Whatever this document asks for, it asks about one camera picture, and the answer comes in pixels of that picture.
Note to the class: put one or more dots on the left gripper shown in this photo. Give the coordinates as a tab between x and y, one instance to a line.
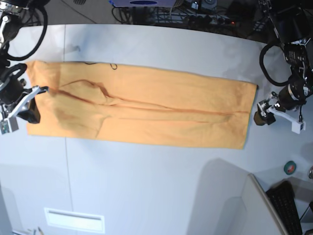
290	97

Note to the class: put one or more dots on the orange t-shirt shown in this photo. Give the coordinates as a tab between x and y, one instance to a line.
140	105

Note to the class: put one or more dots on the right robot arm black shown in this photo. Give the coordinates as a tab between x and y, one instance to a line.
15	14

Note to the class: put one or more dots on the black keyboard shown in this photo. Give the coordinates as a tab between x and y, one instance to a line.
282	199

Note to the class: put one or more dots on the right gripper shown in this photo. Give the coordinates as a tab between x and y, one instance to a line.
11	92

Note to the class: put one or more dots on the blue box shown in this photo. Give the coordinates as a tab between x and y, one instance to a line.
134	3

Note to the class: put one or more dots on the green tape roll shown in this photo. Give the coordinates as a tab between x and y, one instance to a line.
290	167

